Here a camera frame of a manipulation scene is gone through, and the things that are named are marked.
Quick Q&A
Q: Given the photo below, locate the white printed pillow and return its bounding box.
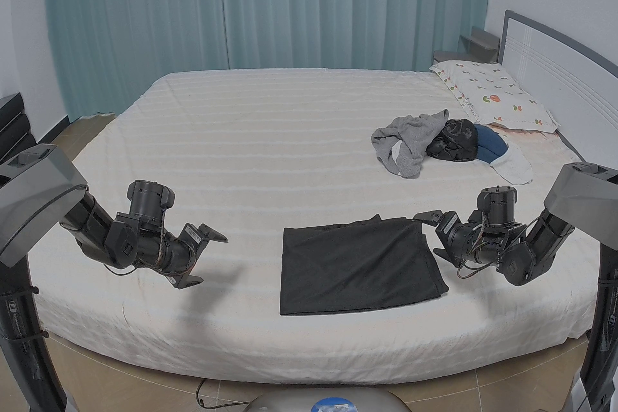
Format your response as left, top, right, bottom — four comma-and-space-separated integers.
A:
429, 60, 561, 133

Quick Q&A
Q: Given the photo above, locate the black shiny garment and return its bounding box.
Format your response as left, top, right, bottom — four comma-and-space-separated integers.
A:
426, 118, 480, 164

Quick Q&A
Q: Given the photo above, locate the grey bedside table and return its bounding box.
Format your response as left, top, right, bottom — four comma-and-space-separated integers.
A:
433, 26, 500, 63

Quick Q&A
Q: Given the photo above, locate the bed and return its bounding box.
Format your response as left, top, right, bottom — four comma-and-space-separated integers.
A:
26, 9, 618, 387

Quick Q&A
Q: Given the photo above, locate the dark blue and white garment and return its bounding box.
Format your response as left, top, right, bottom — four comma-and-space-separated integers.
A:
475, 125, 533, 185

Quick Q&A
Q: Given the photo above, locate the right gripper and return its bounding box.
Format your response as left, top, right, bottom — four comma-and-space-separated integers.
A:
414, 209, 484, 266

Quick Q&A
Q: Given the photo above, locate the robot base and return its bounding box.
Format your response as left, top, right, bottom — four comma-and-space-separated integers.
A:
248, 390, 404, 412

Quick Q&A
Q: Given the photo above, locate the grey garment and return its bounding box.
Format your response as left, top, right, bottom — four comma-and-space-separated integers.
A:
371, 109, 450, 179

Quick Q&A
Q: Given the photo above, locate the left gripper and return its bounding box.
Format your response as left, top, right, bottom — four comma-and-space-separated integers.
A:
159, 223, 228, 291

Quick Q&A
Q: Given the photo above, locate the black T-shirt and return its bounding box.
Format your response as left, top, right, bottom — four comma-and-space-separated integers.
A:
279, 216, 450, 317

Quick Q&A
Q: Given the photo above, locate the black chest of drawers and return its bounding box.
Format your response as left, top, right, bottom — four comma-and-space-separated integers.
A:
0, 92, 37, 164

